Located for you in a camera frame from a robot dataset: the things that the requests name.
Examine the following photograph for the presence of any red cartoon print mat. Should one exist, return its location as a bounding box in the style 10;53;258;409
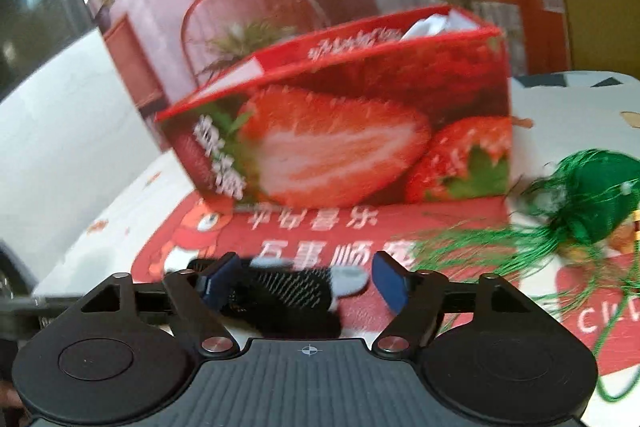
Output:
132;194;640;379

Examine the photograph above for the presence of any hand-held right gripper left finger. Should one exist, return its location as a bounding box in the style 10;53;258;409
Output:
80;254;242;356

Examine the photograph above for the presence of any green tassel ornament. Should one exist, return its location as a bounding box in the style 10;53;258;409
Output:
414;148;640;404

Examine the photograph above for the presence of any white cloth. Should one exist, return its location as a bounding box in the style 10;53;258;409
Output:
400;9;482;42

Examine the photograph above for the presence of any black and grey sock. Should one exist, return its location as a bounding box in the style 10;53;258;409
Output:
187;256;371;341

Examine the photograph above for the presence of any red strawberry print box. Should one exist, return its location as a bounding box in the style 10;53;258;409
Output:
155;6;514;210

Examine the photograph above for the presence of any dark window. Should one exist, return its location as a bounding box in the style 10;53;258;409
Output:
0;0;99;100

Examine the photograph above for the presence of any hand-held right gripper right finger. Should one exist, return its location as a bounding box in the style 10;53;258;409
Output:
371;251;536;358

